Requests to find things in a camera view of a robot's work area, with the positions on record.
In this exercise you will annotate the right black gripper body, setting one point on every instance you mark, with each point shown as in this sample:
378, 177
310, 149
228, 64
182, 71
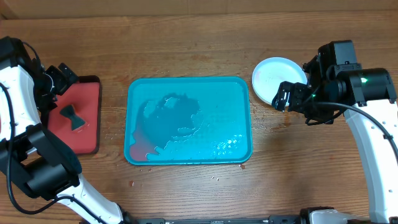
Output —
305, 103

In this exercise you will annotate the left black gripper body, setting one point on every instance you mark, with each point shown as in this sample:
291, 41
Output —
56, 81

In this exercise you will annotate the light blue plate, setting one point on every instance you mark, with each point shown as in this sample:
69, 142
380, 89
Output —
271, 72

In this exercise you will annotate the green scouring sponge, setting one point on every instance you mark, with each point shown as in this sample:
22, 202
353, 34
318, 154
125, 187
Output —
69, 113

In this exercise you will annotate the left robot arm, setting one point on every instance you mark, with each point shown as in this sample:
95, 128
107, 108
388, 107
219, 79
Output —
33, 157

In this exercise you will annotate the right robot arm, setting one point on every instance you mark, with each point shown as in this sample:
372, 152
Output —
367, 98

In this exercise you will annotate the dark tray with red liquid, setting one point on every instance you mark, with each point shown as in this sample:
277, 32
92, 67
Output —
85, 96

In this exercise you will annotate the teal plastic tray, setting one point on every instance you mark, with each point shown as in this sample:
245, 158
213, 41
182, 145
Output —
188, 121

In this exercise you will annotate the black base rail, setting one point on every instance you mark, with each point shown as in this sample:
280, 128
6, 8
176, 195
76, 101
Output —
306, 216

